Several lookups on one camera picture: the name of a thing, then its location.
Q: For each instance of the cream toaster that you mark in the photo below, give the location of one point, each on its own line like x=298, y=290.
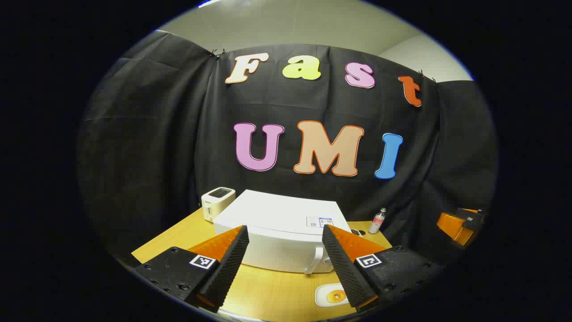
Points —
x=216, y=203

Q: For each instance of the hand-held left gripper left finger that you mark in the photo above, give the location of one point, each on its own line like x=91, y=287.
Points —
x=228, y=268

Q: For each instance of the white divided dish with beans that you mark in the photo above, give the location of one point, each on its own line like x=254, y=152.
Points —
x=357, y=232

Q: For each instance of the white microwave oven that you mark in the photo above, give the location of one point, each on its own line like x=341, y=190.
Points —
x=277, y=214

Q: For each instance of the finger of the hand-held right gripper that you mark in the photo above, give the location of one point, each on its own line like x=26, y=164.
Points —
x=451, y=223

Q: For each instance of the small bottle with pink label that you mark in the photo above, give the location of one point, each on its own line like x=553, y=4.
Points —
x=377, y=222

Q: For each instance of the golden bagel bread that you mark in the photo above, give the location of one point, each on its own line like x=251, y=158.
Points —
x=335, y=296

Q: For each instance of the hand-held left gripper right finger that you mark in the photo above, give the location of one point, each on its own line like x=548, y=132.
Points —
x=344, y=268

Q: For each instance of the white square plate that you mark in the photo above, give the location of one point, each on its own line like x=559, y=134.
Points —
x=322, y=297

